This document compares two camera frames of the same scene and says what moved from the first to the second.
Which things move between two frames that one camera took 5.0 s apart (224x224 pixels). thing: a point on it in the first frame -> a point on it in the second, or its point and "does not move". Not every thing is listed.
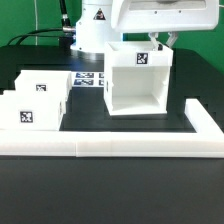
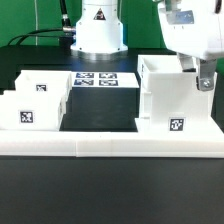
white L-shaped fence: [206, 142] does not move
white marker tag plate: [88, 79] does not move
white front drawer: [32, 110] does not move
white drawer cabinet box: [136, 78] -> [170, 101]
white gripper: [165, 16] -> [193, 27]
